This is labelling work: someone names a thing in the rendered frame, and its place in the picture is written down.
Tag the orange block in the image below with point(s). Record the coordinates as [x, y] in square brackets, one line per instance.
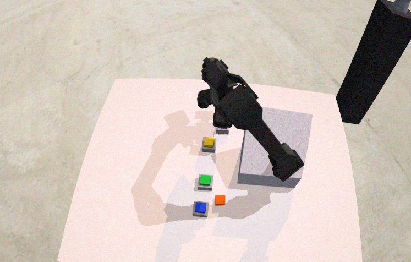
[220, 200]

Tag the purple button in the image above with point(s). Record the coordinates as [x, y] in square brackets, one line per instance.
[222, 130]

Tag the green button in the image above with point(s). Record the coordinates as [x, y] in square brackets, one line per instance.
[205, 182]

